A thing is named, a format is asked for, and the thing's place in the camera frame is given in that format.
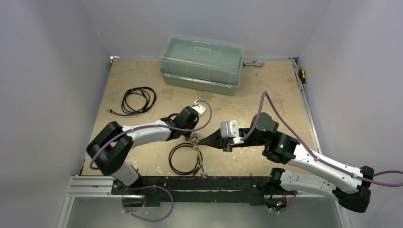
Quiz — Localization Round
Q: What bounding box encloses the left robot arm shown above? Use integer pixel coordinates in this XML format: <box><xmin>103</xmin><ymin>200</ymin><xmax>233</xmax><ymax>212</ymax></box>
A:
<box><xmin>86</xmin><ymin>104</ymin><xmax>206</xmax><ymax>194</ymax></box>

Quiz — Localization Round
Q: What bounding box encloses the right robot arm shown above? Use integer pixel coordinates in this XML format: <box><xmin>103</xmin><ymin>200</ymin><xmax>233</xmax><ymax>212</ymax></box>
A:
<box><xmin>198</xmin><ymin>113</ymin><xmax>374</xmax><ymax>213</ymax></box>

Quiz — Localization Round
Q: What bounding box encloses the silver adjustable wrench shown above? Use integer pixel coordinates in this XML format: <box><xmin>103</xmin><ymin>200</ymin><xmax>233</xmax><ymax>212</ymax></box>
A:
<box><xmin>243</xmin><ymin>59</ymin><xmax>265</xmax><ymax>67</ymax></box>

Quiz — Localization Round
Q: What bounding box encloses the yellow black screwdriver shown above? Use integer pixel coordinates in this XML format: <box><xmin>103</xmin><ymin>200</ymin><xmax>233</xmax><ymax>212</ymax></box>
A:
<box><xmin>298</xmin><ymin>69</ymin><xmax>306</xmax><ymax>86</ymax></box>

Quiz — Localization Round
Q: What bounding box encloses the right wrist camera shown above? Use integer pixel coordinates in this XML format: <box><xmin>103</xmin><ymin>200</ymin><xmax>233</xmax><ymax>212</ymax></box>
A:
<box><xmin>220</xmin><ymin>120</ymin><xmax>244</xmax><ymax>145</ymax></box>

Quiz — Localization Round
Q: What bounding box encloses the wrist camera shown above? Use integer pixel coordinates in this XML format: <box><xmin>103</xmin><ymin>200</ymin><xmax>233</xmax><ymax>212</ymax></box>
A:
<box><xmin>220</xmin><ymin>120</ymin><xmax>244</xmax><ymax>145</ymax></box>
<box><xmin>192</xmin><ymin>100</ymin><xmax>207</xmax><ymax>117</ymax></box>

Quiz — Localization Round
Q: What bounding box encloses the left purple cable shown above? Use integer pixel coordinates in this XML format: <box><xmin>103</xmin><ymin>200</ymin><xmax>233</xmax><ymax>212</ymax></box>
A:
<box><xmin>89</xmin><ymin>100</ymin><xmax>213</xmax><ymax>171</ymax></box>

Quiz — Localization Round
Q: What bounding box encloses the round black cable loop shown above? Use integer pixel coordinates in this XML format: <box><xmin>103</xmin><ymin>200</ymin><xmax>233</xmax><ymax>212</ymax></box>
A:
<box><xmin>168</xmin><ymin>142</ymin><xmax>204</xmax><ymax>176</ymax></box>

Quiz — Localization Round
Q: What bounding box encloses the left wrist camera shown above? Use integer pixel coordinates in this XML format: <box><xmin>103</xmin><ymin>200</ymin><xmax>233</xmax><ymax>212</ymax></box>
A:
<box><xmin>192</xmin><ymin>100</ymin><xmax>207</xmax><ymax>117</ymax></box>

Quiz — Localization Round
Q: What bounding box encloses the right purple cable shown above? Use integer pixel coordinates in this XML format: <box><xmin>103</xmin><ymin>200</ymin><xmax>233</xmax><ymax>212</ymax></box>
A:
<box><xmin>240</xmin><ymin>91</ymin><xmax>403</xmax><ymax>187</ymax></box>

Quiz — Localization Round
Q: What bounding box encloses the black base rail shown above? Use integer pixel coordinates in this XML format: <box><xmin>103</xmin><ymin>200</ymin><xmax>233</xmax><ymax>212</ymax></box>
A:
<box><xmin>111</xmin><ymin>176</ymin><xmax>294</xmax><ymax>207</ymax></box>

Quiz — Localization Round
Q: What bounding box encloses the coiled black USB cable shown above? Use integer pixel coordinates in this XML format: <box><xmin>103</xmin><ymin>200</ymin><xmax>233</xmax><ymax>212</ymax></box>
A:
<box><xmin>107</xmin><ymin>86</ymin><xmax>157</xmax><ymax>116</ymax></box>

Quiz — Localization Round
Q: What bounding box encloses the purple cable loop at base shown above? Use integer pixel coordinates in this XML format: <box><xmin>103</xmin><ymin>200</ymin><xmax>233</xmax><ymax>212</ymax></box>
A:
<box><xmin>121</xmin><ymin>185</ymin><xmax>176</xmax><ymax>223</ymax></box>

